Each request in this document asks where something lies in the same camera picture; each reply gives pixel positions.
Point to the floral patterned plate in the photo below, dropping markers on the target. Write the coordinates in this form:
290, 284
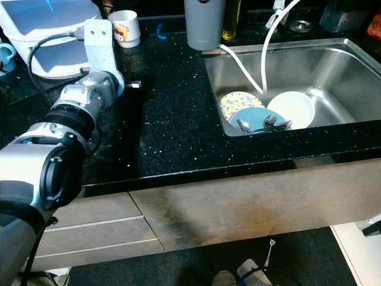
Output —
235, 101

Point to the blue mug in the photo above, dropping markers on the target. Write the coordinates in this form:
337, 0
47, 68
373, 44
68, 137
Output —
6, 55

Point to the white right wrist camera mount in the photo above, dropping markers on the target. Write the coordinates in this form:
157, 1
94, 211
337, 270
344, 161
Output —
250, 274

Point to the white stacked drawer container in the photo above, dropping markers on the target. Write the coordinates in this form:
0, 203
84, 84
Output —
47, 18

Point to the olive oil bottle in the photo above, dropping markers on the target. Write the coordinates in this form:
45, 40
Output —
232, 21

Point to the grey soap sponge holder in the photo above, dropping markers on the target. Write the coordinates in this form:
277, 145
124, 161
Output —
345, 16

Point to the white bowl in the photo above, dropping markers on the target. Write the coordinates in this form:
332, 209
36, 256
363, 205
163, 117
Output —
292, 107

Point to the brown drawer stack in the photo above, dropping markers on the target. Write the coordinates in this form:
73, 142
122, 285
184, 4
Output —
95, 238

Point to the round metal drain cap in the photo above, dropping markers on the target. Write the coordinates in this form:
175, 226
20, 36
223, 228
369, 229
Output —
301, 25

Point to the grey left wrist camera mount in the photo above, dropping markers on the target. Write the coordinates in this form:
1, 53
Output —
100, 47

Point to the stainless steel sink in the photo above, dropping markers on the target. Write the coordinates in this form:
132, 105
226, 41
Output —
339, 71

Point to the grey thermos jug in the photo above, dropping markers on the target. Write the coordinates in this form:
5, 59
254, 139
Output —
205, 27

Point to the brown cabinet door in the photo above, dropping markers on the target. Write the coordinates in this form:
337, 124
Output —
250, 202

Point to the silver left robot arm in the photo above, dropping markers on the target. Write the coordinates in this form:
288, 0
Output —
30, 173

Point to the teal plate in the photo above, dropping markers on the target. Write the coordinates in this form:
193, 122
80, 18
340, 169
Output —
256, 116

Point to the chrome tap connector pipe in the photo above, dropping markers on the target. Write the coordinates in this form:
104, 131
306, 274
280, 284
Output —
278, 13

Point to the white printed mug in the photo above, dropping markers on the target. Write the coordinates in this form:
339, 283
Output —
128, 30

